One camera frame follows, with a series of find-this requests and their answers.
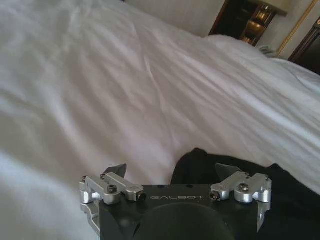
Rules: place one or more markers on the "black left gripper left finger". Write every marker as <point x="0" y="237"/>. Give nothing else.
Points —
<point x="113" y="183"/>

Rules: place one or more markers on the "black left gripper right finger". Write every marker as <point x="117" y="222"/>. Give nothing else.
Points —
<point x="242" y="186"/>

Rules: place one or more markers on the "white bed duvet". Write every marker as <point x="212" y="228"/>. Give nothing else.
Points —
<point x="130" y="95"/>

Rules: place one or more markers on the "black garment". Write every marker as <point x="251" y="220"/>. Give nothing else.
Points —
<point x="287" y="197"/>

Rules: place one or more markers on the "pale telephone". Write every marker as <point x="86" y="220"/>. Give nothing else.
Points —
<point x="268" y="51"/>

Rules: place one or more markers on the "dark wooden furniture panel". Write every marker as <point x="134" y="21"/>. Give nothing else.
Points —
<point x="306" y="46"/>

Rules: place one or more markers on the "dark wooden lit cabinet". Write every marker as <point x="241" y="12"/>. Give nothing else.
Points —
<point x="252" y="18"/>

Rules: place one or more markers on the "gold picture frame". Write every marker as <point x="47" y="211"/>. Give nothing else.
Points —
<point x="296" y="27"/>

